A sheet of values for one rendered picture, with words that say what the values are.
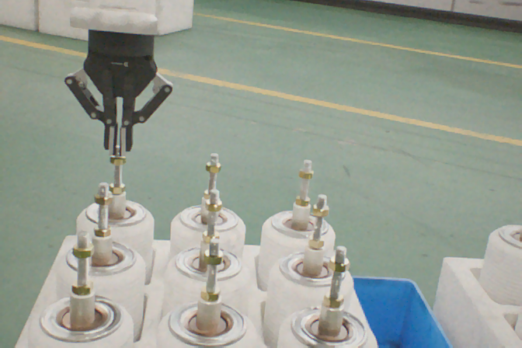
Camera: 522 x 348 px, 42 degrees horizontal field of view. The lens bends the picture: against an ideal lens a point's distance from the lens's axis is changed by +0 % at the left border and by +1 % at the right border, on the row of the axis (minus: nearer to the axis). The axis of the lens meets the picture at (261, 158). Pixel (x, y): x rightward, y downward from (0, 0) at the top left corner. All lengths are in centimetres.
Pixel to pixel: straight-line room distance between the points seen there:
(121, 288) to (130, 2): 31
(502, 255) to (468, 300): 7
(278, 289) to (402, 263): 67
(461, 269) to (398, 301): 13
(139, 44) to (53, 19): 265
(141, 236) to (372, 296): 40
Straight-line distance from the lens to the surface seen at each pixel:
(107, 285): 74
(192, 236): 84
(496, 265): 96
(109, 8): 76
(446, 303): 103
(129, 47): 77
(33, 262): 129
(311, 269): 77
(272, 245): 86
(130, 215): 87
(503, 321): 92
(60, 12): 340
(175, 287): 75
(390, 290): 108
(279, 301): 76
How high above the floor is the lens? 62
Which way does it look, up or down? 19 degrees down
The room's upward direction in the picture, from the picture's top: 6 degrees clockwise
